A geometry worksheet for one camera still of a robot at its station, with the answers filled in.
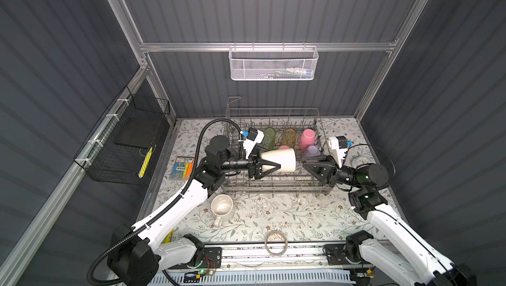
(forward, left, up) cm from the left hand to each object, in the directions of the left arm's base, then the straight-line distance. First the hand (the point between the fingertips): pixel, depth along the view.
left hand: (279, 161), depth 63 cm
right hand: (-4, -7, +1) cm, 9 cm away
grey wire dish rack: (+27, -7, -14) cm, 31 cm away
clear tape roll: (-18, -3, -34) cm, 38 cm away
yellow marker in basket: (+7, +46, -6) cm, 47 cm away
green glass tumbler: (+25, -1, -18) cm, 31 cm away
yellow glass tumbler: (+25, -10, -19) cm, 33 cm away
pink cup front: (+24, -19, -19) cm, 36 cm away
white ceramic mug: (-2, +23, -32) cm, 39 cm away
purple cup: (+17, -19, -19) cm, 32 cm away
